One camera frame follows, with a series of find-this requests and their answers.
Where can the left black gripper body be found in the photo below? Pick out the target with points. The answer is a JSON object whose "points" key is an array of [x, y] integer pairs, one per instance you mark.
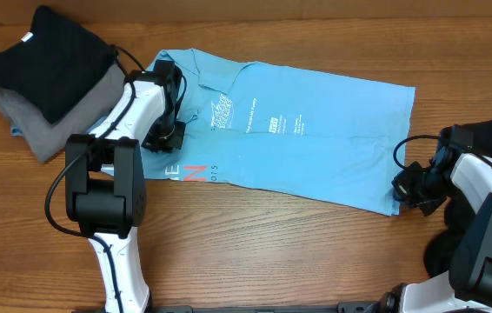
{"points": [[167, 133]]}

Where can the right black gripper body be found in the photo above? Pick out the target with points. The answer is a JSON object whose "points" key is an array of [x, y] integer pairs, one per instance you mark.
{"points": [[425, 189]]}

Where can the light blue printed t-shirt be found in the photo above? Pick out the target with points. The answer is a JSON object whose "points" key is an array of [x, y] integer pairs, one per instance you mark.
{"points": [[300, 132]]}

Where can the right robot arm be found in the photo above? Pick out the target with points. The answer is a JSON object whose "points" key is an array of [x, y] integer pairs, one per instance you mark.
{"points": [[457, 167]]}

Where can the black garment at right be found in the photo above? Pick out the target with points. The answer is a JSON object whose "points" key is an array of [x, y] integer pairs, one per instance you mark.
{"points": [[458, 214]]}

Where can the folded black shirt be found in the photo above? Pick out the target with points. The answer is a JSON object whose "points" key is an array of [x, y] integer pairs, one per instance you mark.
{"points": [[57, 66]]}

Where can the folded grey shirt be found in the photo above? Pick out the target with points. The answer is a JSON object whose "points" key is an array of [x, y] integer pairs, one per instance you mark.
{"points": [[47, 139]]}

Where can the folded blue shirt under stack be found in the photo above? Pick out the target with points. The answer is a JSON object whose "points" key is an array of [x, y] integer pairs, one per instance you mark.
{"points": [[15, 131]]}

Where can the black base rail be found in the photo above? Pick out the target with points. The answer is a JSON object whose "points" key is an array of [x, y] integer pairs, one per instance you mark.
{"points": [[341, 307]]}

